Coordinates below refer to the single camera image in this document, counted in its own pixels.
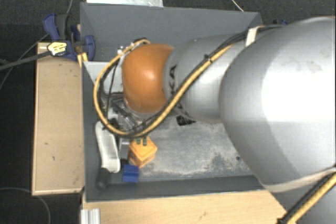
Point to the white oblong plastic object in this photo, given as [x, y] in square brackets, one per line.
[108, 149]

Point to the orange box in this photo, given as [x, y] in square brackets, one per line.
[143, 153]

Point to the blue ribbed block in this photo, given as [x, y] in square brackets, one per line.
[130, 173]

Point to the small black object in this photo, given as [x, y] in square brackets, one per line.
[185, 120]

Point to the pale wood board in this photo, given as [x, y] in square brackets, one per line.
[59, 123]

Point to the grey metal bin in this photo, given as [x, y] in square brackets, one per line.
[189, 147]

